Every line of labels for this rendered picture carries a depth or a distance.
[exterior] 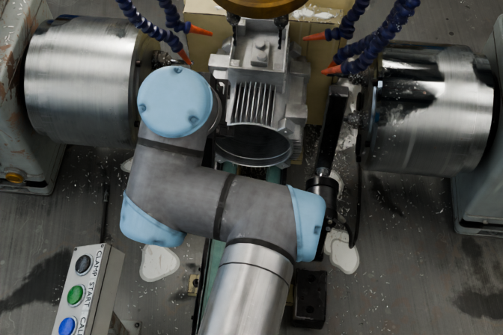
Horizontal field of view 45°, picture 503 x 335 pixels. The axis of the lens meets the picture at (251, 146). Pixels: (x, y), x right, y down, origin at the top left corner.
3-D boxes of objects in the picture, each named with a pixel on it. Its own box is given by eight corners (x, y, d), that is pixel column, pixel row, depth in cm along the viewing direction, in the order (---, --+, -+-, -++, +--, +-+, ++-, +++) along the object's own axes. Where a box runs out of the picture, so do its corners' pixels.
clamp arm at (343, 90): (314, 163, 114) (329, 81, 92) (330, 164, 114) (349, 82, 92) (313, 179, 112) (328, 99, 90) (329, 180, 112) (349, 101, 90)
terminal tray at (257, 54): (235, 42, 119) (233, 16, 113) (289, 46, 118) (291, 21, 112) (227, 91, 113) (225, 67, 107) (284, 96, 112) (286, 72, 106)
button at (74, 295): (76, 289, 96) (68, 285, 95) (90, 287, 95) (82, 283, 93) (72, 307, 95) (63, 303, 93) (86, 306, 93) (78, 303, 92)
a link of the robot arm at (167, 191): (204, 261, 63) (228, 158, 63) (103, 235, 64) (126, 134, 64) (218, 250, 71) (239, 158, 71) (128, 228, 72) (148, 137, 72)
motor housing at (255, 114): (217, 86, 132) (212, 27, 116) (305, 94, 131) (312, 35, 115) (203, 166, 122) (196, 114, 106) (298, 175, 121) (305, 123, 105)
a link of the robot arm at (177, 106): (123, 134, 62) (141, 53, 62) (147, 137, 73) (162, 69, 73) (197, 151, 62) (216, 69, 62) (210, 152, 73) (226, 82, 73)
